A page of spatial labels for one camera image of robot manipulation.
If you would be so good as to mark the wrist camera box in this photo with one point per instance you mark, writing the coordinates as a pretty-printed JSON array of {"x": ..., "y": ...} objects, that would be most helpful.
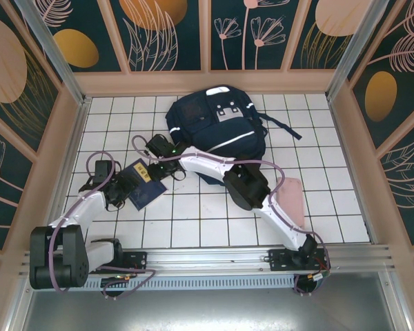
[
  {"x": 160, "y": 145},
  {"x": 101, "y": 169}
]

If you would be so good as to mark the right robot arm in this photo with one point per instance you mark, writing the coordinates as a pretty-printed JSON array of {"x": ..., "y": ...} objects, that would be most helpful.
[{"x": 207, "y": 165}]

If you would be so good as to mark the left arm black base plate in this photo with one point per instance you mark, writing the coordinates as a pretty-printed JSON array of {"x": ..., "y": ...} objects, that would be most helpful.
[{"x": 138, "y": 258}]

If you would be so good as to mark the navy blue backpack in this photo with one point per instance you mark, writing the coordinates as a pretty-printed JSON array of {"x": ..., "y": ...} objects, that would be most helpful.
[{"x": 224, "y": 138}]

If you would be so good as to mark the pink pencil case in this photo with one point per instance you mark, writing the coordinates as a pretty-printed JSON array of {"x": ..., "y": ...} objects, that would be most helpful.
[{"x": 291, "y": 203}]

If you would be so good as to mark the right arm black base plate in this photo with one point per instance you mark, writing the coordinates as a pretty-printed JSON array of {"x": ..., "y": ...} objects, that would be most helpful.
[{"x": 279, "y": 260}]

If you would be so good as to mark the navy notebook with yellow label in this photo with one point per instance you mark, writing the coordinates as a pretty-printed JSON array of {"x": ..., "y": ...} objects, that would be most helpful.
[{"x": 148, "y": 189}]

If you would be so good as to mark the metal sheet panel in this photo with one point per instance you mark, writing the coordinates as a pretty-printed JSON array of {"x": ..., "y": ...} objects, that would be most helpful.
[{"x": 207, "y": 310}]

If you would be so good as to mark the aluminium side frame rail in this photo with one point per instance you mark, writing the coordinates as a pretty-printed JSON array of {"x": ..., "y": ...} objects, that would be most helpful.
[
  {"x": 352, "y": 165},
  {"x": 67, "y": 169}
]

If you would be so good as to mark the aluminium corner post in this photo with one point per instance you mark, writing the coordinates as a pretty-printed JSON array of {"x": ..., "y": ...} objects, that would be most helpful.
[
  {"x": 354, "y": 45},
  {"x": 47, "y": 46}
]

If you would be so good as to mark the aluminium mounting rail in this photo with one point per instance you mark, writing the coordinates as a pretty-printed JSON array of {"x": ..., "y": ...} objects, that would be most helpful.
[{"x": 207, "y": 257}]

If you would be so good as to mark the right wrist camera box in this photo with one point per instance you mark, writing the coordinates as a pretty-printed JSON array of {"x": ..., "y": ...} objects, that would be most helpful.
[{"x": 160, "y": 145}]

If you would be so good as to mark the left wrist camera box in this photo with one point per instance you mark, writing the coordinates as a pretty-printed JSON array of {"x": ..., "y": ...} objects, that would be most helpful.
[{"x": 101, "y": 169}]

